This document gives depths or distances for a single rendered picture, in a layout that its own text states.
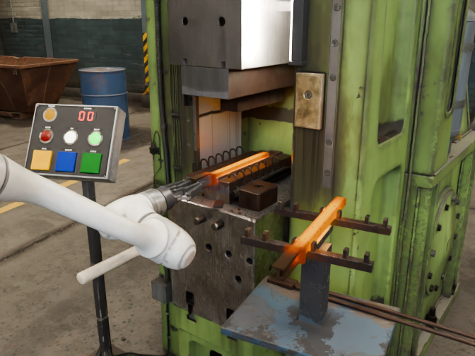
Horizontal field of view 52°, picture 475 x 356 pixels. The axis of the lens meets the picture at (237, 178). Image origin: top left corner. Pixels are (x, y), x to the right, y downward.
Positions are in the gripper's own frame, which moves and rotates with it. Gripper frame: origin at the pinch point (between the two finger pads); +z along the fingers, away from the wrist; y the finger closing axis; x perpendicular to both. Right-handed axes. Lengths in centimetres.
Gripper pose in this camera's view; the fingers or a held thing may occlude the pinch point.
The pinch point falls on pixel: (201, 181)
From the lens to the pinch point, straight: 162.9
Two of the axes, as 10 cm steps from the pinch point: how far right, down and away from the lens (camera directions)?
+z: 5.9, -2.9, 7.5
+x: -0.3, -9.4, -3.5
